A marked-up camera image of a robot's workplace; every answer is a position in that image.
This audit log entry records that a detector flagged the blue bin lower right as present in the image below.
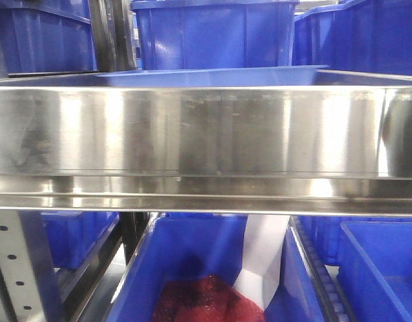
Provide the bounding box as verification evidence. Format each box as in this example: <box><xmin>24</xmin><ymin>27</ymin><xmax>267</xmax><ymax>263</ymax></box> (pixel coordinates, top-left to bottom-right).
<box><xmin>338</xmin><ymin>221</ymin><xmax>412</xmax><ymax>321</ymax></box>

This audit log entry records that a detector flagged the blue bin lower left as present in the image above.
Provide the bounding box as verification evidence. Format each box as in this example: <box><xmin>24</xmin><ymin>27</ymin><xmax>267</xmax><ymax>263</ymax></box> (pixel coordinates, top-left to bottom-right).
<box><xmin>40</xmin><ymin>211</ymin><xmax>119</xmax><ymax>269</ymax></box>

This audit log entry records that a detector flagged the blue plastic tray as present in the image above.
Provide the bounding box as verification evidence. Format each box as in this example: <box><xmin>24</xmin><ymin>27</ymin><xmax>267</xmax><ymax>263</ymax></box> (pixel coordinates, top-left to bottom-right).
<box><xmin>95</xmin><ymin>65</ymin><xmax>325</xmax><ymax>87</ymax></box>

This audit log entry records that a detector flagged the dark vertical rack post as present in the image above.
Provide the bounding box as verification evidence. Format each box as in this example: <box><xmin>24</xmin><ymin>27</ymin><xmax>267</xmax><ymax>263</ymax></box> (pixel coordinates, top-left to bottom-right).
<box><xmin>89</xmin><ymin>0</ymin><xmax>137</xmax><ymax>72</ymax></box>

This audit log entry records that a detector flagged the white plastic piece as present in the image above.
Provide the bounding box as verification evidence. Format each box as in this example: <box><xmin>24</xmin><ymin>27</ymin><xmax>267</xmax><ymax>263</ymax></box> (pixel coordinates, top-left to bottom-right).
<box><xmin>234</xmin><ymin>215</ymin><xmax>290</xmax><ymax>310</ymax></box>

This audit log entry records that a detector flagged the perforated grey shelf upright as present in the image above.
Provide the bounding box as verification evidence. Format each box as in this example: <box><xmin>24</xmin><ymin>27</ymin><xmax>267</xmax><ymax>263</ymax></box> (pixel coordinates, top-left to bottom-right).
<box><xmin>0</xmin><ymin>210</ymin><xmax>66</xmax><ymax>321</ymax></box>

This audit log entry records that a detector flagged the blue bin lower centre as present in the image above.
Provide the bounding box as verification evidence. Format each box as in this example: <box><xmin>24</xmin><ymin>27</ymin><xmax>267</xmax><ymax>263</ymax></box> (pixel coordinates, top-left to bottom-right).
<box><xmin>108</xmin><ymin>213</ymin><xmax>324</xmax><ymax>321</ymax></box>

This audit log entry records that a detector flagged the blue bin top centre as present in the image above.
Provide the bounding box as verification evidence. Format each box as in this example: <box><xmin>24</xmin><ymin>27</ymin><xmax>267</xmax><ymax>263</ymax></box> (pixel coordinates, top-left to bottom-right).
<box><xmin>130</xmin><ymin>1</ymin><xmax>298</xmax><ymax>70</ymax></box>

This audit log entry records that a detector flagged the blue bin top left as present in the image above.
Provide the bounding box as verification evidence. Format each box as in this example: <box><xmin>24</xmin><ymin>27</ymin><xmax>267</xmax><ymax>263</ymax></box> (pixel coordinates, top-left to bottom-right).
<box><xmin>0</xmin><ymin>1</ymin><xmax>97</xmax><ymax>74</ymax></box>

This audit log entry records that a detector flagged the blue bin top right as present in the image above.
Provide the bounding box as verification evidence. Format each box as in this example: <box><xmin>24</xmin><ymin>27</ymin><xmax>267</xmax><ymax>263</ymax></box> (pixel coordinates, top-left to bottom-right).
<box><xmin>293</xmin><ymin>1</ymin><xmax>412</xmax><ymax>76</ymax></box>

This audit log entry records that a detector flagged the blue bin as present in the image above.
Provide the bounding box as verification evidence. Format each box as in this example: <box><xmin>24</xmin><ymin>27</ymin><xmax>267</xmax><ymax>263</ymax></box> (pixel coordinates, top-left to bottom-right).
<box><xmin>338</xmin><ymin>221</ymin><xmax>412</xmax><ymax>321</ymax></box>
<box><xmin>108</xmin><ymin>213</ymin><xmax>324</xmax><ymax>321</ymax></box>
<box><xmin>0</xmin><ymin>1</ymin><xmax>97</xmax><ymax>74</ymax></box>
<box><xmin>293</xmin><ymin>1</ymin><xmax>412</xmax><ymax>76</ymax></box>
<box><xmin>130</xmin><ymin>1</ymin><xmax>298</xmax><ymax>70</ymax></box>
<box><xmin>40</xmin><ymin>211</ymin><xmax>119</xmax><ymax>269</ymax></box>

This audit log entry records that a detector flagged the red mesh cloth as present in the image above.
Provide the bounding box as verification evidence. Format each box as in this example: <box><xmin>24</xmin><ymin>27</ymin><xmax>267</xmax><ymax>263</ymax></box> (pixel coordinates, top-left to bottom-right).
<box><xmin>151</xmin><ymin>274</ymin><xmax>266</xmax><ymax>321</ymax></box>

